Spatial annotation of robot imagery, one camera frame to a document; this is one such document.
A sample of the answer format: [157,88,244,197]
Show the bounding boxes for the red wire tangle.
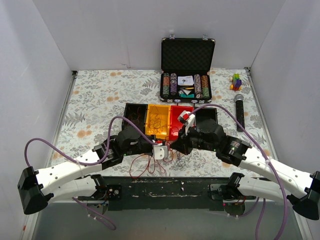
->
[128,139,176,179]

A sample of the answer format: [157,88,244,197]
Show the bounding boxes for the black bin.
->
[195,107,218,130]
[123,103,148,133]

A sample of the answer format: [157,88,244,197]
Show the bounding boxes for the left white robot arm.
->
[17,125,156,215]

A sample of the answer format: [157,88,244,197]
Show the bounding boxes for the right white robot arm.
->
[171,114,320,221]

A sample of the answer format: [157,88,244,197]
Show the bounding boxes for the red bin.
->
[168,105,194,141]

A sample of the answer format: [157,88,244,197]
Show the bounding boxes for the yellow bin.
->
[145,104,171,140]

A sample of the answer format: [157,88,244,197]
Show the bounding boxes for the black microphone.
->
[234,94,245,132]

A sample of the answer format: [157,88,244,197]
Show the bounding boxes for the floral table mat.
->
[48,68,275,177]

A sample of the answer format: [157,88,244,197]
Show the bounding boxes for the playing card deck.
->
[177,75,194,86]

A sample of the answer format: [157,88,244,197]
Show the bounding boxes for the colourful toy block car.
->
[229,73,242,91]

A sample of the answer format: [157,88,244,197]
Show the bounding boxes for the black poker chip case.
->
[159,34,216,104]

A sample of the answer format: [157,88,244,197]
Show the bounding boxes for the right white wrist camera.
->
[177,110,196,136]

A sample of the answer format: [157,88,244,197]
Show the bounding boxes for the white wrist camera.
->
[152,143,169,160]
[177,110,196,136]

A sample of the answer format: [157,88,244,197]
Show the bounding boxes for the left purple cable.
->
[24,116,163,231]

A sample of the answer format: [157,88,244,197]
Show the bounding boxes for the purple cable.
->
[24,116,163,231]
[183,103,289,240]

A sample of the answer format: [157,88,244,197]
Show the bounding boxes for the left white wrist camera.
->
[152,143,169,160]

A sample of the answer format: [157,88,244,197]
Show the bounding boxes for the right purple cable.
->
[183,103,289,240]

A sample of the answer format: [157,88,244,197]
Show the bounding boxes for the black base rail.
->
[67,174,256,211]

